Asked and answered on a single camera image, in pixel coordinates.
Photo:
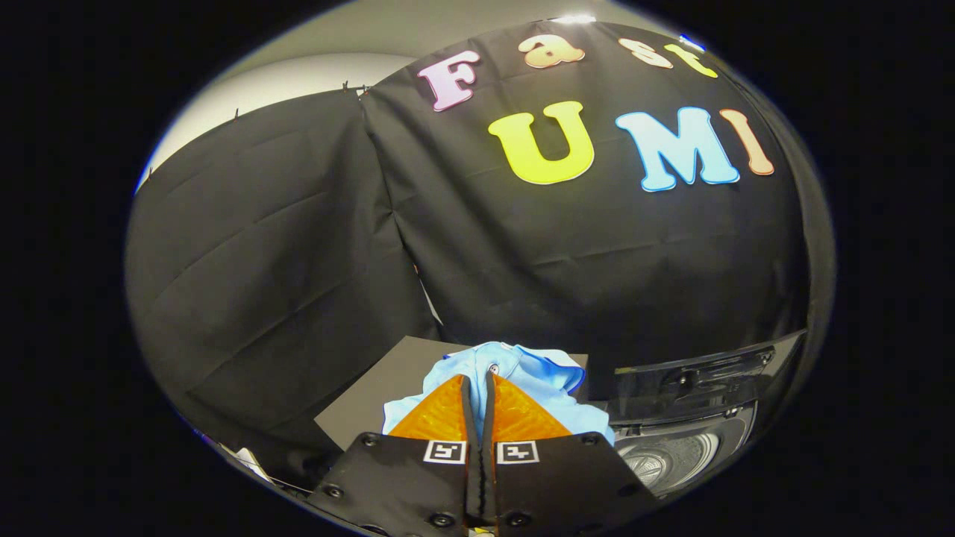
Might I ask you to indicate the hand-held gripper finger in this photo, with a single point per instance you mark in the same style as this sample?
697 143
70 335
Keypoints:
473 477
490 477

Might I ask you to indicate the light blue polo shirt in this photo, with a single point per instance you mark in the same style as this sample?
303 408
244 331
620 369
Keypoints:
537 373

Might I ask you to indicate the dark washing machine lid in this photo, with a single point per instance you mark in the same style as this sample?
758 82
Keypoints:
694 380

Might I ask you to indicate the dark grey cabinet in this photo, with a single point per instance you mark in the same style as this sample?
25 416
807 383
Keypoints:
380 388

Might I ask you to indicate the black backdrop cloth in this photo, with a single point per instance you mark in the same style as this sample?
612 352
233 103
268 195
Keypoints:
559 261

